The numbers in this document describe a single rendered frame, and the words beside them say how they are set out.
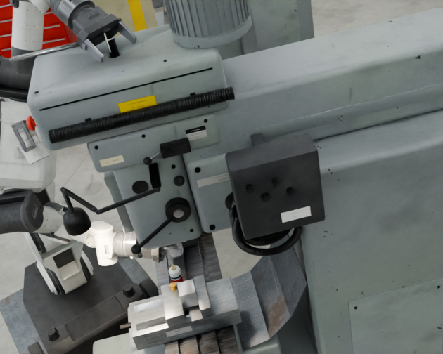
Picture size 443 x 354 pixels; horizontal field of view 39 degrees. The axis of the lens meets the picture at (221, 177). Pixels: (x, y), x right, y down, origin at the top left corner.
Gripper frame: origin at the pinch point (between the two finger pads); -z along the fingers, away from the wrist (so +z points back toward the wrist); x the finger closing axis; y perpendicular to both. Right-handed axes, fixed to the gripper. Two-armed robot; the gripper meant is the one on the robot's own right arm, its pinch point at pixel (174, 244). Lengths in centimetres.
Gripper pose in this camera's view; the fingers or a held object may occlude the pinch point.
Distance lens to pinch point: 197.0
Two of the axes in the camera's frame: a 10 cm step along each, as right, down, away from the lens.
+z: -9.7, 0.2, 2.5
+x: 1.9, -6.2, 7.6
